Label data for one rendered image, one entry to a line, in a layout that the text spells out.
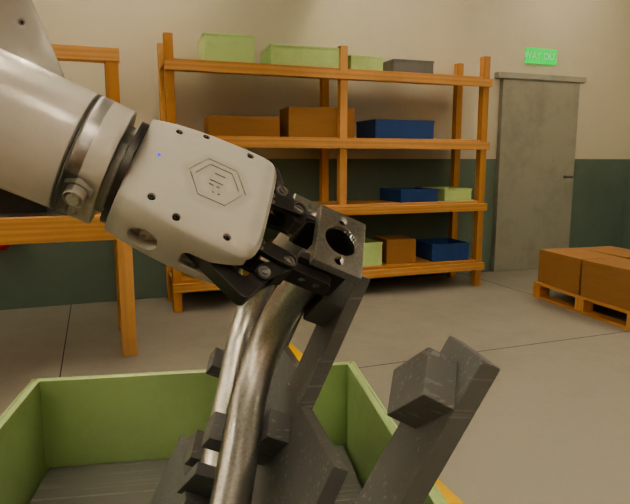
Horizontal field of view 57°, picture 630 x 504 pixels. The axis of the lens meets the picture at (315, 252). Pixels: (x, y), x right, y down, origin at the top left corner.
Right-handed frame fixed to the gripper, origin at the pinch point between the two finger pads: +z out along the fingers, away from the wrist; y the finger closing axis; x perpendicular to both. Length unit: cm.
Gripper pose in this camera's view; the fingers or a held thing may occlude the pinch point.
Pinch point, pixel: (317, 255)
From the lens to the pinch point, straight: 44.8
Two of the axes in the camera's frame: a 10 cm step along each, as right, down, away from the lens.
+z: 8.8, 3.8, 2.9
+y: 1.1, -7.5, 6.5
